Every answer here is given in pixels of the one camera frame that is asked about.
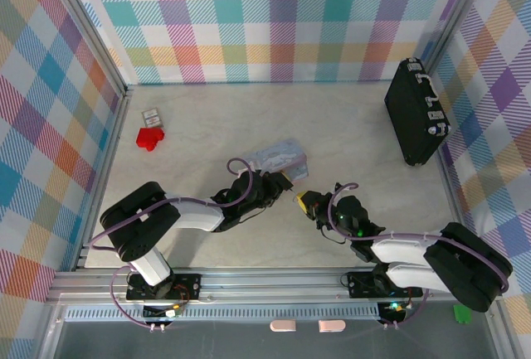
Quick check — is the thin black cable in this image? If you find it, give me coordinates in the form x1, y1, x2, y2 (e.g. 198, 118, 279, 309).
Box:
317, 226, 353, 246

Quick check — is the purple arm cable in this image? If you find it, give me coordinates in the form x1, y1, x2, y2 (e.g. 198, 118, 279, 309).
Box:
327, 182, 512, 294
87, 157, 267, 253

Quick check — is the left black connector board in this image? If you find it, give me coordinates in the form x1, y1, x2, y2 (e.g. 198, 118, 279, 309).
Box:
143, 303, 184, 321

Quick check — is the right black connector board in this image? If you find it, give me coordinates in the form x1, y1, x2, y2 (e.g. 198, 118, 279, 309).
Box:
378, 300, 411, 322

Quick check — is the red plastic block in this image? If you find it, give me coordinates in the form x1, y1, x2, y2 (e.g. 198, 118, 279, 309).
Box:
135, 126, 166, 153

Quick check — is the aluminium frame post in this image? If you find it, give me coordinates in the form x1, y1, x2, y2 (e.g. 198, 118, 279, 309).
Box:
421, 0, 499, 75
41, 0, 134, 101

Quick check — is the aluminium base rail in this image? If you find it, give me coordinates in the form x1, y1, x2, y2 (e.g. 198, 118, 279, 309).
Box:
44, 266, 478, 307

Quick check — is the slotted grey cable duct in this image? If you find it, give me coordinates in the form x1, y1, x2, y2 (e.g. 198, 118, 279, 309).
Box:
61, 303, 383, 323

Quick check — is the black briefcase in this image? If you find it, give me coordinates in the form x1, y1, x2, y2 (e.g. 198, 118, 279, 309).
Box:
383, 57, 451, 167

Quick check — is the green plastic piece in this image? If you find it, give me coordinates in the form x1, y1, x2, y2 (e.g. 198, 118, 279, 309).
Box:
452, 303, 473, 325

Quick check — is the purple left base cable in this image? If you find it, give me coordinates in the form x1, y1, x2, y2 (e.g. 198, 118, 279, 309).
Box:
110, 264, 176, 330

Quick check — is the small card box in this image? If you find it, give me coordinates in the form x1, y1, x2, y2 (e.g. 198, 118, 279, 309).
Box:
141, 108, 163, 128

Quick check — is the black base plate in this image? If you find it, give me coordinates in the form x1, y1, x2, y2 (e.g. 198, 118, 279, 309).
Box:
345, 270, 425, 298
125, 273, 203, 301

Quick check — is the black connector board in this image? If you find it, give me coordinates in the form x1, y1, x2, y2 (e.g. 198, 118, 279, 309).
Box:
378, 300, 411, 322
143, 303, 184, 321

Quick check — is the clear plastic bag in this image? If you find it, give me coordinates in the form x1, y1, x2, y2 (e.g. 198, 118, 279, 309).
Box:
241, 138, 311, 182

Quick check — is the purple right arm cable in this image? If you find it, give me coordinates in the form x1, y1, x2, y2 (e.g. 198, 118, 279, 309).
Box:
327, 182, 512, 294

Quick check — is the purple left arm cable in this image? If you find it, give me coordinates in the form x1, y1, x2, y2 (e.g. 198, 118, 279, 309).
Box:
87, 157, 267, 253

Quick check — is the yellow padlock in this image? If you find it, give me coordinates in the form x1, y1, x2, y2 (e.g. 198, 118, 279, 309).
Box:
295, 189, 321, 216

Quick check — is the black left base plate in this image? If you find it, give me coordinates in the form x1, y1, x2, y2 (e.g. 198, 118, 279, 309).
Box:
125, 273, 203, 301

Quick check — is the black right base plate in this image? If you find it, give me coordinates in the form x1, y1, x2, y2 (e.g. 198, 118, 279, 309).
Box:
345, 270, 425, 298

